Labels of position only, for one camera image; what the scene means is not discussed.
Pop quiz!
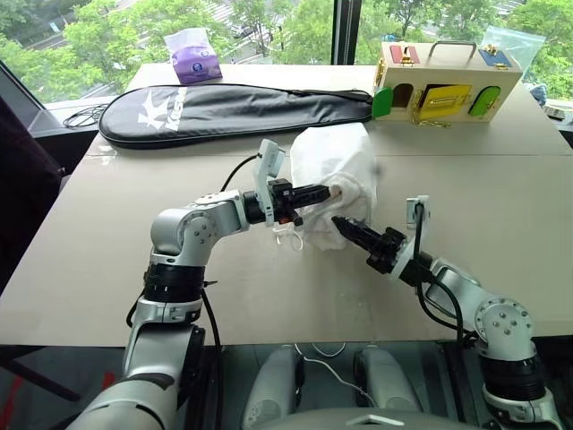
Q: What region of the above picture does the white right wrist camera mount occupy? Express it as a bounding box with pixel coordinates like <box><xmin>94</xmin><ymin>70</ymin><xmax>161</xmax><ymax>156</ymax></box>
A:
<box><xmin>388</xmin><ymin>193</ymin><xmax>433</xmax><ymax>275</ymax></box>

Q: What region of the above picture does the thin black cable coil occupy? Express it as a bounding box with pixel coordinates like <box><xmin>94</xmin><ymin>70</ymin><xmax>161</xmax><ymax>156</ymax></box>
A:
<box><xmin>62</xmin><ymin>104</ymin><xmax>112</xmax><ymax>130</ymax></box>

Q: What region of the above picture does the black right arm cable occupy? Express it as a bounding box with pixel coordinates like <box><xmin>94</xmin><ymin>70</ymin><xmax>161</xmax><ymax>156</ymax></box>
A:
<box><xmin>412</xmin><ymin>201</ymin><xmax>478</xmax><ymax>348</ymax></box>

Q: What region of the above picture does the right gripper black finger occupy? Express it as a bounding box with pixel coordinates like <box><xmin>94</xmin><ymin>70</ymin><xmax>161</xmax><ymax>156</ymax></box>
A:
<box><xmin>331</xmin><ymin>215</ymin><xmax>387</xmax><ymax>241</ymax></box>
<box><xmin>338</xmin><ymin>226</ymin><xmax>381</xmax><ymax>253</ymax></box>

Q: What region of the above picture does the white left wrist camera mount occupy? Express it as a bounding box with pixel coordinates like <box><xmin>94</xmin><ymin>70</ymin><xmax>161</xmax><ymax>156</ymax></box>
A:
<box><xmin>253</xmin><ymin>139</ymin><xmax>287</xmax><ymax>226</ymax></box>

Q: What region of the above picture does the blue crumpled object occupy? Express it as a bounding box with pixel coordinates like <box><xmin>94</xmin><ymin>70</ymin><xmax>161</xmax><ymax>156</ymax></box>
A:
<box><xmin>528</xmin><ymin>82</ymin><xmax>551</xmax><ymax>108</ymax></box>

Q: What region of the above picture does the grey left robot leg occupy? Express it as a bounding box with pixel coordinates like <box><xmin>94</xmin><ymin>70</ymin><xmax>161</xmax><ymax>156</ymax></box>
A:
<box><xmin>242</xmin><ymin>344</ymin><xmax>300</xmax><ymax>430</ymax></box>

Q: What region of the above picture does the thin white cable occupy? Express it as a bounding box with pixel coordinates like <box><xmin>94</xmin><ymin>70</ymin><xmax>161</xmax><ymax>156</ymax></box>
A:
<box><xmin>294</xmin><ymin>341</ymin><xmax>375</xmax><ymax>407</ymax></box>

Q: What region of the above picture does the wooden lock box toy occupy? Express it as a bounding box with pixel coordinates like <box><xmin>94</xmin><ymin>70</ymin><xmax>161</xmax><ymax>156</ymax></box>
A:
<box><xmin>372</xmin><ymin>40</ymin><xmax>525</xmax><ymax>130</ymax></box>

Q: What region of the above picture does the black racket cover bag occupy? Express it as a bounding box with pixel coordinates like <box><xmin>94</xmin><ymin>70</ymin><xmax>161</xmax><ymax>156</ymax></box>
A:
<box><xmin>98</xmin><ymin>83</ymin><xmax>375</xmax><ymax>151</ymax></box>

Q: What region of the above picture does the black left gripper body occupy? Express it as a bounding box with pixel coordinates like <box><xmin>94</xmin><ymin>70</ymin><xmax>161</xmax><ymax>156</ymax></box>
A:
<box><xmin>267</xmin><ymin>177</ymin><xmax>306</xmax><ymax>228</ymax></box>

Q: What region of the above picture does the clear plastic zip bag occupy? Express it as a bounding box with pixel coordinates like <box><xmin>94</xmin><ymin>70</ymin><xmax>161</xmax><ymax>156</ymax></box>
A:
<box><xmin>480</xmin><ymin>24</ymin><xmax>548</xmax><ymax>85</ymax></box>

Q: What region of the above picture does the white towel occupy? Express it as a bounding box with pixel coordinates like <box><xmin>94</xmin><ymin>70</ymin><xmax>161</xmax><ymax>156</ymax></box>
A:
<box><xmin>298</xmin><ymin>178</ymin><xmax>371</xmax><ymax>253</ymax></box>

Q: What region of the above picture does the grey robot torso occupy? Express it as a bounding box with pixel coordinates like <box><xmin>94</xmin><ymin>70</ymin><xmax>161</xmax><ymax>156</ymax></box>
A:
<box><xmin>267</xmin><ymin>406</ymin><xmax>454</xmax><ymax>430</ymax></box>

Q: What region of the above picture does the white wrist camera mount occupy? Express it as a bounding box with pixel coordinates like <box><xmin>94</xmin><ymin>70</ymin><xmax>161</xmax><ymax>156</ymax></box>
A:
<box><xmin>388</xmin><ymin>193</ymin><xmax>433</xmax><ymax>275</ymax></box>
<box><xmin>253</xmin><ymin>139</ymin><xmax>287</xmax><ymax>226</ymax></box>

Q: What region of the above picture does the grey right robot leg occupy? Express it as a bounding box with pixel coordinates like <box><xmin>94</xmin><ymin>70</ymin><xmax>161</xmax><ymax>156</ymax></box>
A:
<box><xmin>353</xmin><ymin>344</ymin><xmax>423</xmax><ymax>414</ymax></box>

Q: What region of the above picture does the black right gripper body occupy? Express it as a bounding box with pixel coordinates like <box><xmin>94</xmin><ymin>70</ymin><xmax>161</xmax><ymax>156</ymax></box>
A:
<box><xmin>365</xmin><ymin>227</ymin><xmax>408</xmax><ymax>275</ymax></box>

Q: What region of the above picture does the white drawstring bag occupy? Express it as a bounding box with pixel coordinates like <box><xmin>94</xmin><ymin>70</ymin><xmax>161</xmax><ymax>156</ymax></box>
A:
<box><xmin>271</xmin><ymin>122</ymin><xmax>381</xmax><ymax>253</ymax></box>

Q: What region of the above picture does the grey robot leg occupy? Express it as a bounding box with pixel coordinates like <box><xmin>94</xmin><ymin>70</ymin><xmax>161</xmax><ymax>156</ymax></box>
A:
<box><xmin>353</xmin><ymin>344</ymin><xmax>423</xmax><ymax>414</ymax></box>
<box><xmin>242</xmin><ymin>344</ymin><xmax>300</xmax><ymax>430</ymax></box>

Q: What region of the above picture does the purple tissue pack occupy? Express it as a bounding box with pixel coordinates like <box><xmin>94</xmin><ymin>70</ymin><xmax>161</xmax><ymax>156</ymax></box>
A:
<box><xmin>163</xmin><ymin>27</ymin><xmax>224</xmax><ymax>86</ymax></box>

